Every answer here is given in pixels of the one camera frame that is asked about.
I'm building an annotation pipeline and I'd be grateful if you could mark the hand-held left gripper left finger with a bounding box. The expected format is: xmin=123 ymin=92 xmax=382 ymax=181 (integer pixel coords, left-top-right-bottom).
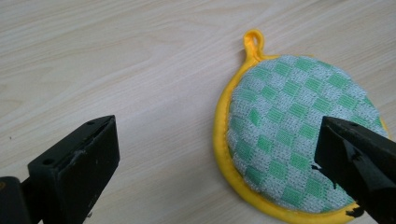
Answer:
xmin=21 ymin=114 xmax=121 ymax=224

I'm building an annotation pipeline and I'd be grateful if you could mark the round green checkered scrub pad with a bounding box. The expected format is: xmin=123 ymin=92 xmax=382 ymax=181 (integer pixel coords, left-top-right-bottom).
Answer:
xmin=212 ymin=29 xmax=390 ymax=224

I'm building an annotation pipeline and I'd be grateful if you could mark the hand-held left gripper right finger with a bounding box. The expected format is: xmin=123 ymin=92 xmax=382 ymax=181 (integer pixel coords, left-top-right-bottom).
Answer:
xmin=314 ymin=115 xmax=396 ymax=224

